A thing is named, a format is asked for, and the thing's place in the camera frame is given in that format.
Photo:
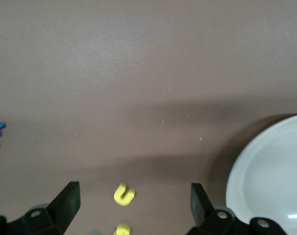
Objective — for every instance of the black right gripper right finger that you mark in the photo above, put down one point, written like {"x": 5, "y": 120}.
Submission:
{"x": 202, "y": 210}

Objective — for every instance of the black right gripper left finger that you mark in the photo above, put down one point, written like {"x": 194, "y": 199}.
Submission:
{"x": 65, "y": 208}

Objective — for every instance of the yellow foam letter u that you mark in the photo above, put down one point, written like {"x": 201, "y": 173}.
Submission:
{"x": 121, "y": 198}

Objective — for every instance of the yellow foam letter s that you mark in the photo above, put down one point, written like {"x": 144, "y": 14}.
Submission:
{"x": 122, "y": 230}

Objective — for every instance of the beige brown plate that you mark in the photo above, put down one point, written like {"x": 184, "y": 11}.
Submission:
{"x": 273, "y": 176}

